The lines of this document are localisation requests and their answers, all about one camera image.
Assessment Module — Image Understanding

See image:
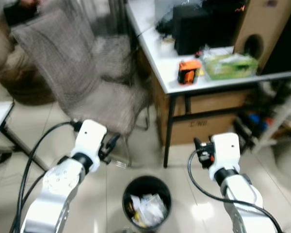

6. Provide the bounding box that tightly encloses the blue object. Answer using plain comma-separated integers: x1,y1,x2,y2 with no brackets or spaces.
247,114,263,128

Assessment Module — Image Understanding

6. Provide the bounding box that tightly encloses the brown cardboard box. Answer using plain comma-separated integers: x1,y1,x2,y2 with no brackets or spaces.
152,73,254,147

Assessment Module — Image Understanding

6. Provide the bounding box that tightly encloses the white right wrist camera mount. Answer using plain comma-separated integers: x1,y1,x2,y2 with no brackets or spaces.
208,133,241,181

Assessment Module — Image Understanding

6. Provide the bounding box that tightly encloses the grey plaid metal-frame chair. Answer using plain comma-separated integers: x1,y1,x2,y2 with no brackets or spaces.
10,7,154,168

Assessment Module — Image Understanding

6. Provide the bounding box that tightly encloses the tall cardboard box with hole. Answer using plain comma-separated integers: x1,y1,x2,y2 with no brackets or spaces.
232,0,291,74

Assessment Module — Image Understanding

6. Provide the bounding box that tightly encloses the white rack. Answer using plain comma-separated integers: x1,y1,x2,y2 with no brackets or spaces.
233,82,291,152

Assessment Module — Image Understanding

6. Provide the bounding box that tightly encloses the black box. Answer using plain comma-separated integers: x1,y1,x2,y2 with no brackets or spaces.
172,4,246,56

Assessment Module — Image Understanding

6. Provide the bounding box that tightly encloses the crumpled white plastic wrapper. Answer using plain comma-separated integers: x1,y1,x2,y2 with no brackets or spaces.
130,194,167,228

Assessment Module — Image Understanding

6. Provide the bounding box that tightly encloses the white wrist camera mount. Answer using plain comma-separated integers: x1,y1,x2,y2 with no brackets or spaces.
74,119,108,162
208,133,241,181

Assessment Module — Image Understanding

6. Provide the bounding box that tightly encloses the green wet wipes pack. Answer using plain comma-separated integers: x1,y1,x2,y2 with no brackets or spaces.
202,52,259,81

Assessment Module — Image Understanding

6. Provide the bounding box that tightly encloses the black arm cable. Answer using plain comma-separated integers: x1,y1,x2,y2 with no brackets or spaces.
187,150,284,233
10,121,84,233

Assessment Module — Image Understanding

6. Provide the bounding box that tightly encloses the yellow wrapper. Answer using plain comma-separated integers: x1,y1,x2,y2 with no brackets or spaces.
130,206,143,228

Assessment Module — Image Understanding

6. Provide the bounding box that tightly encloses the black round rubbish bin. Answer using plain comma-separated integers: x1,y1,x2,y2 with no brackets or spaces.
122,175,173,233

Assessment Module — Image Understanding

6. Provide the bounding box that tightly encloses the brown sofa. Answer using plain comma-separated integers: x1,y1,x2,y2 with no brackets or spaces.
0,15,57,106

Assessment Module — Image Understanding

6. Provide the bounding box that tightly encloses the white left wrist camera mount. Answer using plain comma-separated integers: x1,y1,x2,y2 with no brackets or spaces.
74,119,108,162

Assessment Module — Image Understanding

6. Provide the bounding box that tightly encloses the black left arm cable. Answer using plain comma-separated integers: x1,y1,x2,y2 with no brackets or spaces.
10,121,84,233

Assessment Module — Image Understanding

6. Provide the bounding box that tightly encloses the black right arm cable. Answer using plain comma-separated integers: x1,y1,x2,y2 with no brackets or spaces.
187,150,284,233

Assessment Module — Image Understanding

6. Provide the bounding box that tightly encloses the orange and black device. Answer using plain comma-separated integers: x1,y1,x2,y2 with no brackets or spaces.
178,59,203,86

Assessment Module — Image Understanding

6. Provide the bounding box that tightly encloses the white table with black legs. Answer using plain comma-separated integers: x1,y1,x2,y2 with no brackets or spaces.
125,0,291,168

